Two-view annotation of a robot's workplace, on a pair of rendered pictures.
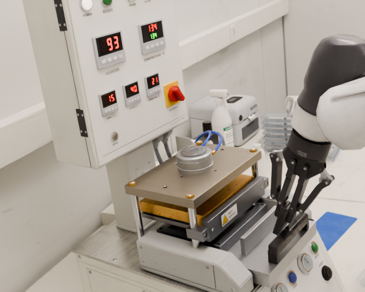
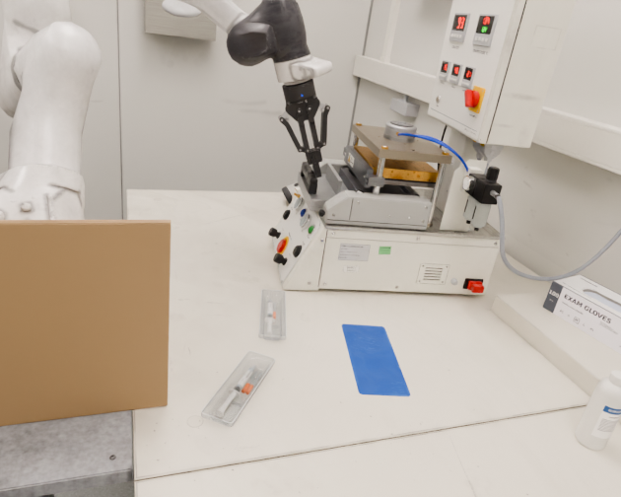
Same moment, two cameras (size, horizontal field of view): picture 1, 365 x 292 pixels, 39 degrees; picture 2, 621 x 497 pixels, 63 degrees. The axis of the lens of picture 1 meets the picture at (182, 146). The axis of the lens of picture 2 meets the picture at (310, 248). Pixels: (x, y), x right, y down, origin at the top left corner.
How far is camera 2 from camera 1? 2.07 m
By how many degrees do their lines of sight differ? 113
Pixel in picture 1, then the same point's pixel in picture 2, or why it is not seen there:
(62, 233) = (549, 256)
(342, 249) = (330, 335)
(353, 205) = (391, 424)
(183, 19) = not seen: outside the picture
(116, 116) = (445, 85)
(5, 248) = (511, 206)
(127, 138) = (443, 108)
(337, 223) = (374, 376)
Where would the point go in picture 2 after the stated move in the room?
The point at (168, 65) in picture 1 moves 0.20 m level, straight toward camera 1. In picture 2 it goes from (485, 68) to (409, 54)
